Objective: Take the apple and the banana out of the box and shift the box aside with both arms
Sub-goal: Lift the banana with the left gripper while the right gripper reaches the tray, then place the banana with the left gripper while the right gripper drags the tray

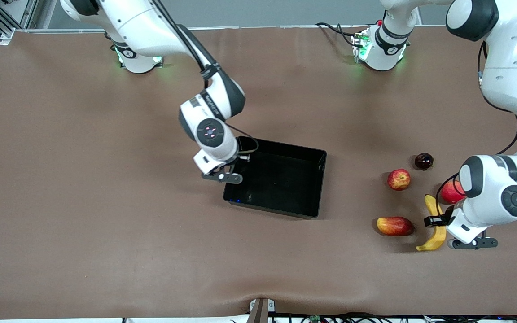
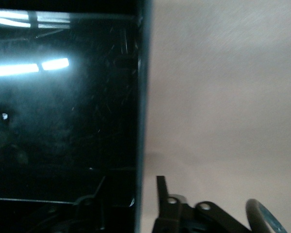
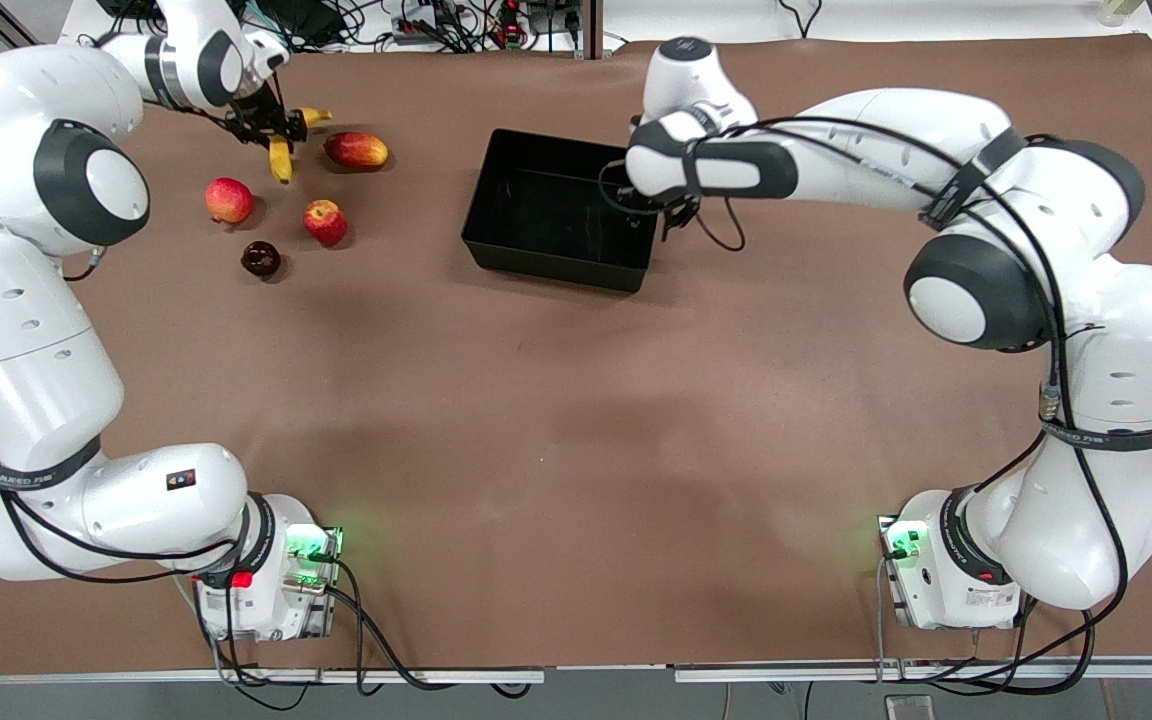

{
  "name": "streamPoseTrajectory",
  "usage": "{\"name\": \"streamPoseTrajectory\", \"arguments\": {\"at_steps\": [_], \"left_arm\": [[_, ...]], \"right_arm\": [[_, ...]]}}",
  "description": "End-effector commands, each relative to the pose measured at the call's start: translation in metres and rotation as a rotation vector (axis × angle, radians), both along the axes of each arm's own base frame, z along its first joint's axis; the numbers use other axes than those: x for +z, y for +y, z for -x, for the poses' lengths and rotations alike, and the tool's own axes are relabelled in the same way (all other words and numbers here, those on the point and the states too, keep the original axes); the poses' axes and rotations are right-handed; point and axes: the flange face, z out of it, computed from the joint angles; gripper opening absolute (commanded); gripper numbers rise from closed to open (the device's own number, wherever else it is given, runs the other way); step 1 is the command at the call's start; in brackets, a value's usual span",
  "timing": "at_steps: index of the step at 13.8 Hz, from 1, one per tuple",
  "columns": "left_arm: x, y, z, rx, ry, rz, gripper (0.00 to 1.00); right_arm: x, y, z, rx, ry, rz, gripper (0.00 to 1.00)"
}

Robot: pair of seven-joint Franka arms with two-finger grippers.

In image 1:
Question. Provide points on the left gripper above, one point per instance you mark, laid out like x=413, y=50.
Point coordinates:
x=448, y=212

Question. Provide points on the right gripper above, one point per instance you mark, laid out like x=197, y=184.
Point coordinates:
x=241, y=161

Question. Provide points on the yellow banana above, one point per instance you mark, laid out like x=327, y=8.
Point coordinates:
x=438, y=237

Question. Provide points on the black plastic tray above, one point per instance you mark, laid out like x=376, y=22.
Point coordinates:
x=285, y=179

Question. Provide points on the yellow-red apple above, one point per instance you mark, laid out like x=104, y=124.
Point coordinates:
x=399, y=179

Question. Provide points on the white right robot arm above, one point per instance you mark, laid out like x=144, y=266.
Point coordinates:
x=151, y=27

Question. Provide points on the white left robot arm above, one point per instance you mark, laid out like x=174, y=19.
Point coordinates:
x=514, y=67

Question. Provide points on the red apple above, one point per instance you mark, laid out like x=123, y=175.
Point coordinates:
x=449, y=194

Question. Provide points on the red-yellow mango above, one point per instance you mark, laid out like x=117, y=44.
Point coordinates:
x=395, y=226

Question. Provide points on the dark purple plum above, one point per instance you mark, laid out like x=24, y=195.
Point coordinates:
x=423, y=161

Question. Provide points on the grey camera post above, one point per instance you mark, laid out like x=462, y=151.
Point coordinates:
x=260, y=312

